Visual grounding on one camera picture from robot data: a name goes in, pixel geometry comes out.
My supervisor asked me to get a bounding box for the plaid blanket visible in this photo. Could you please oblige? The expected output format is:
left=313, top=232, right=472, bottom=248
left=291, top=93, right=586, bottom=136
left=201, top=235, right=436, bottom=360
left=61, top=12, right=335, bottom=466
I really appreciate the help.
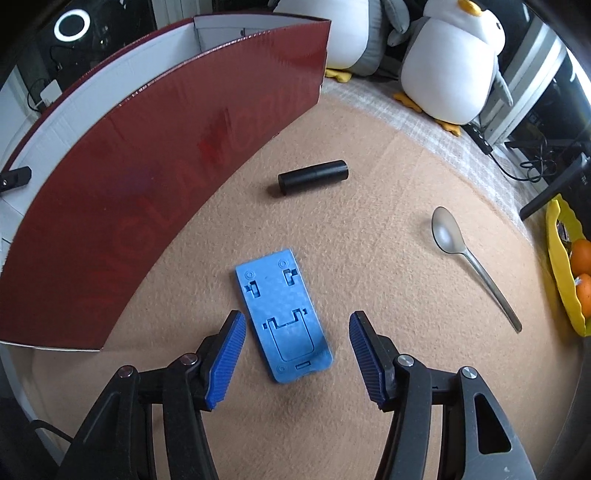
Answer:
left=318, top=76, right=536, bottom=241

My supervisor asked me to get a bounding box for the white ring light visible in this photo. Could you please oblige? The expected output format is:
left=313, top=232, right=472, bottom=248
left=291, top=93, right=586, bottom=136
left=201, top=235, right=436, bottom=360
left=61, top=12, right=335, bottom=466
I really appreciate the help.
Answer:
left=54, top=10, right=90, bottom=42

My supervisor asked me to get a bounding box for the black cylinder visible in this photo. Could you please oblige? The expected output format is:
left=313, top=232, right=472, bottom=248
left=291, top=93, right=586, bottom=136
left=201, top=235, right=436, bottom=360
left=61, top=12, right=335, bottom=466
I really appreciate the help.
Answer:
left=277, top=159, right=350, bottom=197

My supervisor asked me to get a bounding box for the black cable with switch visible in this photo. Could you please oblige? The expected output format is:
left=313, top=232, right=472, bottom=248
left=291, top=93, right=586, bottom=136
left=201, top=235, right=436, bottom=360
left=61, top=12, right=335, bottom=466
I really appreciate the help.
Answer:
left=462, top=122, right=555, bottom=183

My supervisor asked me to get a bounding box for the tan felt mat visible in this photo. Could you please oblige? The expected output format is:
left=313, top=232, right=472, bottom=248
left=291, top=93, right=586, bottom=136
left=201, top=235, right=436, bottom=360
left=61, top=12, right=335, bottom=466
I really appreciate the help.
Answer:
left=0, top=90, right=583, bottom=480

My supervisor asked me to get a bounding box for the black monitor stand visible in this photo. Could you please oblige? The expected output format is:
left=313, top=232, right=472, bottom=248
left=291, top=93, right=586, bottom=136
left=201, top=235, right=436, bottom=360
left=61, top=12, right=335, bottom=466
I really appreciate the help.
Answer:
left=519, top=154, right=591, bottom=222

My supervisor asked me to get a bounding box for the red cardboard box white inside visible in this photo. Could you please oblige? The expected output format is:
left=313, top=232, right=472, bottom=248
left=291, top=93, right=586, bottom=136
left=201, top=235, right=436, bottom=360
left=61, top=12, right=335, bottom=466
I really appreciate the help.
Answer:
left=0, top=14, right=332, bottom=352

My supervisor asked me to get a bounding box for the large penguin plush toy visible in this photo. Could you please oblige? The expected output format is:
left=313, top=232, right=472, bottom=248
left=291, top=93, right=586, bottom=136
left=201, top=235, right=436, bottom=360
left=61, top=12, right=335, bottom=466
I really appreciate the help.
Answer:
left=272, top=0, right=407, bottom=84

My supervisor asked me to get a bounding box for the blue phone stand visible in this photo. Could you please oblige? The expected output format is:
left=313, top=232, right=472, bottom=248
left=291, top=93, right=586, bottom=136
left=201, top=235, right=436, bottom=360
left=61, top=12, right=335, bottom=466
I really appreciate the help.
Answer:
left=235, top=248, right=334, bottom=385

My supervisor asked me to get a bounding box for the small penguin plush toy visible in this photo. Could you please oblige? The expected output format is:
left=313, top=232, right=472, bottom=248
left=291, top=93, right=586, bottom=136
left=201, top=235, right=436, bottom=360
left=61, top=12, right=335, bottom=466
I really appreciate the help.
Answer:
left=388, top=0, right=515, bottom=138

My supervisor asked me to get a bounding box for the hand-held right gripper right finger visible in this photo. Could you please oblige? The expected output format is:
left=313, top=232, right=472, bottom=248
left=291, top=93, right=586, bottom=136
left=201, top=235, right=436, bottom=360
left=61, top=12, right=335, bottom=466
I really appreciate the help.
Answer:
left=348, top=310, right=536, bottom=480

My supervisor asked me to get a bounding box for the metal spoon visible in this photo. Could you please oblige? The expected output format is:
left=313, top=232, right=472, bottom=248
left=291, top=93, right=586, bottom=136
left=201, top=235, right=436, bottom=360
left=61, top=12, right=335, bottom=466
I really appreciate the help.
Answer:
left=431, top=206, right=523, bottom=334

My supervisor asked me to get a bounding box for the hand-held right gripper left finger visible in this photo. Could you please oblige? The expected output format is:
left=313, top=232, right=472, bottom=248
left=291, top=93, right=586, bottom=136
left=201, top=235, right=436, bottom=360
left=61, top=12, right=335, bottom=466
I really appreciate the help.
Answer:
left=58, top=310, right=247, bottom=480

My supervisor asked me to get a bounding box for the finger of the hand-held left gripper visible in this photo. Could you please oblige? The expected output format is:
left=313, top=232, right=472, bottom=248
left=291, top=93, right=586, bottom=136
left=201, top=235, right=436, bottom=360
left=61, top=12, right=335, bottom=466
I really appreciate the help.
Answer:
left=0, top=167, right=32, bottom=192

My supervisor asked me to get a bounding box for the white power adapter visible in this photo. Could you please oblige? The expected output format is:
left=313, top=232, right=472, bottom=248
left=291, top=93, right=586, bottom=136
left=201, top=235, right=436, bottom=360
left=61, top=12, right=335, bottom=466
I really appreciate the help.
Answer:
left=39, top=80, right=63, bottom=104

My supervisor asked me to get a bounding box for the yellow fruit bowl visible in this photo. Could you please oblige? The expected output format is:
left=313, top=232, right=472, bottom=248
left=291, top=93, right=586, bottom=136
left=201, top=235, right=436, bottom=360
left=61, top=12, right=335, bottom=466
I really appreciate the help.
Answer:
left=545, top=194, right=591, bottom=337

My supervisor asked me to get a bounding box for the orange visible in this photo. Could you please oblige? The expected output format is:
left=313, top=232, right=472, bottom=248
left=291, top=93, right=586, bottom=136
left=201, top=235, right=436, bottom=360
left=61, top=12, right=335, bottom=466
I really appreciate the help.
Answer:
left=570, top=239, right=591, bottom=275
left=575, top=273, right=591, bottom=315

